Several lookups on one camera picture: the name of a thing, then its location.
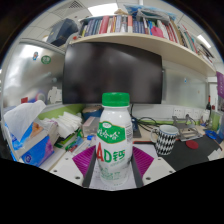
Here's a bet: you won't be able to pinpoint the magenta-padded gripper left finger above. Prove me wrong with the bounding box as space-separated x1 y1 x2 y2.
49 144 98 189

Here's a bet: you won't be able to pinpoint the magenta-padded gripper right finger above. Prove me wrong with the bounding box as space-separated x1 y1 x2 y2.
130 145 177 188

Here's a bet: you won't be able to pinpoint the white green-capped drink bottle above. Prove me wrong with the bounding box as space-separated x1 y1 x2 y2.
95 92 134 188

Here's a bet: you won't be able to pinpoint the black white patterned mug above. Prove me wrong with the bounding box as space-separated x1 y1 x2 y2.
150 124 180 157

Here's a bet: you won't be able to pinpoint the clear plastic box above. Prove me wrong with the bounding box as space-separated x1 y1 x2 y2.
83 116 100 138

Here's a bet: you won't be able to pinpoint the white napkin stack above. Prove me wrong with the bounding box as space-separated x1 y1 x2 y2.
51 111 83 139

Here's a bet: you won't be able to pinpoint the black desk mat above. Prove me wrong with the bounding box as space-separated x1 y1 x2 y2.
133 134 224 173

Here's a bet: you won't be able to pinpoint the blue tissue box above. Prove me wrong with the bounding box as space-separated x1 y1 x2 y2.
3 99 60 168

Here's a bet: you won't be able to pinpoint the flat round red coaster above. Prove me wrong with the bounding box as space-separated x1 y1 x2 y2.
185 139 200 150

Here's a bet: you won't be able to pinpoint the white paper notes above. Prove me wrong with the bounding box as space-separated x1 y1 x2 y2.
207 148 224 162

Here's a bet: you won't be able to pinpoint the dark wine bottle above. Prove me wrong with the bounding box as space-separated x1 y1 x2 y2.
205 95 212 113

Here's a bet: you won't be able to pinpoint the black computer monitor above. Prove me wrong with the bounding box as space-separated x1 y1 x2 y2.
61 42 164 105

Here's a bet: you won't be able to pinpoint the purple hanging banner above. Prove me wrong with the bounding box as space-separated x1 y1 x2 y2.
215 70 224 99

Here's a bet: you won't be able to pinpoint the dark blue storage box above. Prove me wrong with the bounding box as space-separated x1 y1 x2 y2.
46 18 80 48

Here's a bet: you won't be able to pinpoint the ceiling lights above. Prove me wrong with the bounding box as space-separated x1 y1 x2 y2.
87 2 212 50

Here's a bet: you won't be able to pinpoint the black cables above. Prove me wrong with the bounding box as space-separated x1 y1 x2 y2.
134 116 161 133

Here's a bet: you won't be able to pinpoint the white wall socket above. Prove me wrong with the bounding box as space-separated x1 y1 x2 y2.
172 106 184 118
184 108 195 119

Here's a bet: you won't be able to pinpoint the blue coiled cable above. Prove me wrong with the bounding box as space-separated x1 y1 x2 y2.
204 129 221 140

